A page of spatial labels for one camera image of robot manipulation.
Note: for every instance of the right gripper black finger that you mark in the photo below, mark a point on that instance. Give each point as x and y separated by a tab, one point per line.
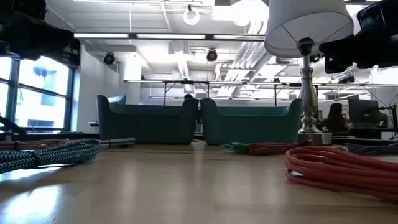
339	53

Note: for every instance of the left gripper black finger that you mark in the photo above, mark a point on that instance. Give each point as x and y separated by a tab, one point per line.
72	53

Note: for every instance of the black ceiling spotlight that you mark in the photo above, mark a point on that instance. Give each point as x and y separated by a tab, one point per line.
212	55
109	58

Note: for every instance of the silver lamp with white shade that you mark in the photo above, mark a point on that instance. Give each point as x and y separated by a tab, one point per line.
304	21

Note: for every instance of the dark framed window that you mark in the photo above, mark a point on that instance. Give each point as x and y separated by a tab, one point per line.
14	93

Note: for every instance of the black computer monitor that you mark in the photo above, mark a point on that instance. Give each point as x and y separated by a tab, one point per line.
362	110

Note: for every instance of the person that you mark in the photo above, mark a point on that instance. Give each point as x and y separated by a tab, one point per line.
188	96
335	119

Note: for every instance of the black background desk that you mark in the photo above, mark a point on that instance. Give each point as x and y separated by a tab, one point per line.
367	132

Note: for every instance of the long linear ceiling light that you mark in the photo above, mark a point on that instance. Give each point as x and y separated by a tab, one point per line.
171	36

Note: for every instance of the blue-grey plastic bin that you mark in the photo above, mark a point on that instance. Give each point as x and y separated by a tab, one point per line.
146	127

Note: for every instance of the green plastic bin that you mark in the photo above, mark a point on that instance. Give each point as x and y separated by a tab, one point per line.
248	127

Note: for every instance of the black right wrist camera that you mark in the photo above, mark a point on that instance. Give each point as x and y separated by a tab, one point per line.
371	17

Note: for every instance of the black aluminium table frame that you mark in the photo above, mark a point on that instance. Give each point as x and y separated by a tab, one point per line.
46	136

